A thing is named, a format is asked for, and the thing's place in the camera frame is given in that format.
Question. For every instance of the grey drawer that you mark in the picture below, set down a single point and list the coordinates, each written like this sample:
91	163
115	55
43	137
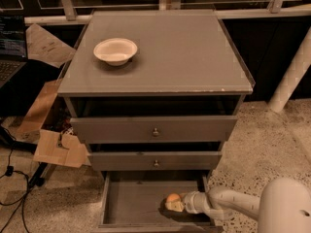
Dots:
134	202
131	120
141	157

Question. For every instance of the white paper bowl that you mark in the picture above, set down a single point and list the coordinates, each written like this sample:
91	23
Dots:
115	51

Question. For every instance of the brass top drawer knob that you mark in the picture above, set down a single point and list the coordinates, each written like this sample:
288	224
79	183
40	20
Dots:
155	132

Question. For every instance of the grey drawer cabinet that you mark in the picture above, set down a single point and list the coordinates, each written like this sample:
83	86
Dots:
180	53

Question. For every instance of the grey top drawer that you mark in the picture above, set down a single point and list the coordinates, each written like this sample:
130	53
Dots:
131	120

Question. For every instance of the black laptop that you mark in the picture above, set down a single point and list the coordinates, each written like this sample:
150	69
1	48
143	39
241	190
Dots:
13	49

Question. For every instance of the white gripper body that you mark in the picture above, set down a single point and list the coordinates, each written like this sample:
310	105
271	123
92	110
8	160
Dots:
191	203

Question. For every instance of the white diagonal pole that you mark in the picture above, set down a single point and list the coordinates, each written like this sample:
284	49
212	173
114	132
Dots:
294	74

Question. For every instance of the brown paper sheet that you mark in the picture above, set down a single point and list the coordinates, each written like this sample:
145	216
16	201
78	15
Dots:
45	47

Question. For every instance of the grey middle drawer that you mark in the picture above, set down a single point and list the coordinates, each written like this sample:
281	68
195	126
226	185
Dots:
141	157

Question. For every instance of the orange fruit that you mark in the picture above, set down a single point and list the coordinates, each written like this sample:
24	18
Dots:
173	197

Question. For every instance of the grey bottom drawer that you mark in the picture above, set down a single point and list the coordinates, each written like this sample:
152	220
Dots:
134	202

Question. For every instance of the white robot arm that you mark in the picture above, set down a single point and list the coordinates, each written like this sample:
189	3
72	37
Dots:
283	207

